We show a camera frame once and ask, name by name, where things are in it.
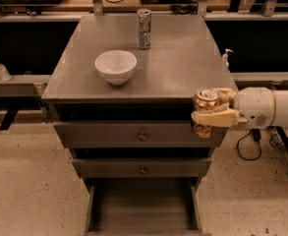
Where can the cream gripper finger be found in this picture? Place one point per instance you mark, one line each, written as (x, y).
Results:
(225, 118)
(227, 95)

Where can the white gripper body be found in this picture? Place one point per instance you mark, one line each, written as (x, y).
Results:
(256, 106)

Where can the orange soda can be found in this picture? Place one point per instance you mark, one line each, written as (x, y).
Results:
(204, 102)

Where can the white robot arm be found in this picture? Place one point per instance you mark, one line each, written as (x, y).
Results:
(280, 111)

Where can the grey drawer cabinet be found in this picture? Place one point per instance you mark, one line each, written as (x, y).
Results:
(183, 58)

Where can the tall silver can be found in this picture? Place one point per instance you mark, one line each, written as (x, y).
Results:
(144, 26)

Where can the bottom open drawer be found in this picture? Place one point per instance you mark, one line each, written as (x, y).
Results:
(143, 207)

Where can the middle grey drawer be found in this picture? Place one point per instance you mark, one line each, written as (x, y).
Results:
(141, 167)

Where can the grey drawer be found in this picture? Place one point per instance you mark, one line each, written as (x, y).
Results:
(141, 167)
(134, 134)

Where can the top grey drawer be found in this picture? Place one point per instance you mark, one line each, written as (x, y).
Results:
(134, 134)

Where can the white pump bottle right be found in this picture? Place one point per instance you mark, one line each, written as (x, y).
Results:
(225, 56)

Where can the white ceramic bowl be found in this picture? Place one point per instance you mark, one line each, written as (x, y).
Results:
(116, 66)

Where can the grey metal rail left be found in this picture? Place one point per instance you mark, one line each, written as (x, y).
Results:
(24, 86)

